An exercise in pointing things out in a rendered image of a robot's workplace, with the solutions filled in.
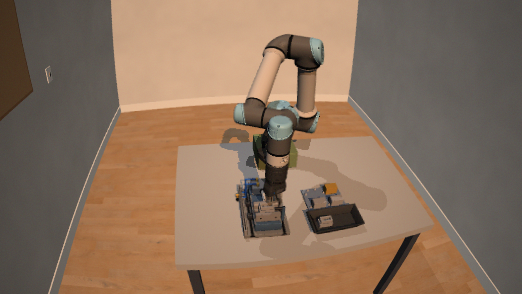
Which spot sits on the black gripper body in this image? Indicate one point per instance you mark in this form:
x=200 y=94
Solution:
x=275 y=171

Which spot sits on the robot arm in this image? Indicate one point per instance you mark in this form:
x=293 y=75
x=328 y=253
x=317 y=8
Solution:
x=307 y=53

